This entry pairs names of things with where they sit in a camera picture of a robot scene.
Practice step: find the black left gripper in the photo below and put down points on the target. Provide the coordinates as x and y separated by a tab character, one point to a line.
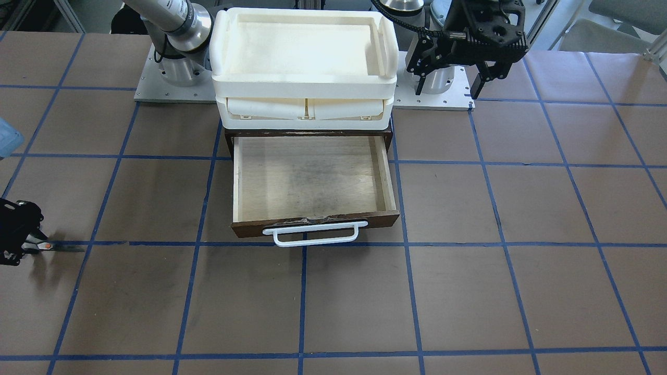
452	20

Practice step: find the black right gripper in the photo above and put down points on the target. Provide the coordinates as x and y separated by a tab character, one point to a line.
16	229

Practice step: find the wooden drawer with white handle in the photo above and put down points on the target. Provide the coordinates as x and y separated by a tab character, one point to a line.
301	184

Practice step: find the orange grey scissors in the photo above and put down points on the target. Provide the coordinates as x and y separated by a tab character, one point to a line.
57	247

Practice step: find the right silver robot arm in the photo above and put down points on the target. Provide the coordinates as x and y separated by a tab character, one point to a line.
180	33

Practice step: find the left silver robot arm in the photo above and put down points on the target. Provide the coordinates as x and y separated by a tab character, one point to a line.
399	11

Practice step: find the brown paper table mat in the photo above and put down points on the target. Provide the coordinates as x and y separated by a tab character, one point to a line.
525	236

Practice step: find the white plastic storage box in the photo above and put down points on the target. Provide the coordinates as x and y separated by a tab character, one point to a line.
287	69

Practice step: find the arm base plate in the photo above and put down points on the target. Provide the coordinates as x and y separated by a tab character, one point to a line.
156	83
444	89

